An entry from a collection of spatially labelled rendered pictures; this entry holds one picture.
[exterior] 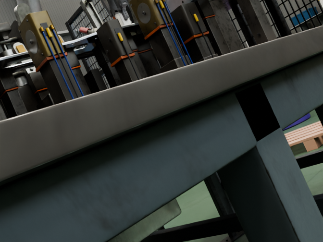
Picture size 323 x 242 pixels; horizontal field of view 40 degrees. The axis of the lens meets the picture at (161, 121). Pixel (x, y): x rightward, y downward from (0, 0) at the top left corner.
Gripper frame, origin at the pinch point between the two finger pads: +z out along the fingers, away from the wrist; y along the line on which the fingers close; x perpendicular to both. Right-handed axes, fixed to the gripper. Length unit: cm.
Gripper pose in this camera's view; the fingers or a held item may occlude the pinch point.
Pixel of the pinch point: (124, 21)
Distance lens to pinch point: 155.6
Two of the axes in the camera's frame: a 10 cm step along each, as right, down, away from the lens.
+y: 5.5, -2.7, -7.9
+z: 4.1, 9.1, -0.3
